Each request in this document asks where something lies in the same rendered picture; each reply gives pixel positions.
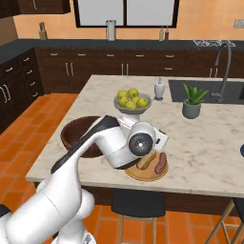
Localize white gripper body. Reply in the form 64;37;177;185
157;132;170;153

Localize reddish brown sausage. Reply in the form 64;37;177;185
153;152;169;175

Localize tan bun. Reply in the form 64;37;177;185
136;151;157;172

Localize round wooden plate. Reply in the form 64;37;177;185
124;151;170;182

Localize dark brown wooden bowl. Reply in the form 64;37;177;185
60;115;107;159

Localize yellow green apple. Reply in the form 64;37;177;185
125;100;138;112
136;96;150;110
117;96;130;108
116;90;129;100
127;88;140;99

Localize green plant in grey pot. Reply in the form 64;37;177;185
181;83;210;120

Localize white soap dispenser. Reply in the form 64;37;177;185
153;76;166;101

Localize dark sink basin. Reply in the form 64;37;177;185
168;78;244;106

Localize black seat wooden stool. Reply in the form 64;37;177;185
111;189;167;244
204;197;244;244

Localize long dark brown cupboard run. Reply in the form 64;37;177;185
34;47;244;95

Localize grey curved tap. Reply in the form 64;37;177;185
211;42;234;104

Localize white paper towel roll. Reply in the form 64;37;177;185
105;19;117;42

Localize black framed window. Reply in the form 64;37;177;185
72;0;181;30

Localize short dark brown cupboard run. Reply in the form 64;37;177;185
0;47;45;135

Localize wooden knife block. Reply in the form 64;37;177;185
38;21;49;41

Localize grey pedestal fruit bowl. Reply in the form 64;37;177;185
112;91;153;129

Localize wire dish rack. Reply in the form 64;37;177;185
193;39;236;49

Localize grey wall socket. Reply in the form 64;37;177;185
234;18;244;30

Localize dark brown wall cupboards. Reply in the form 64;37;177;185
0;0;71;19

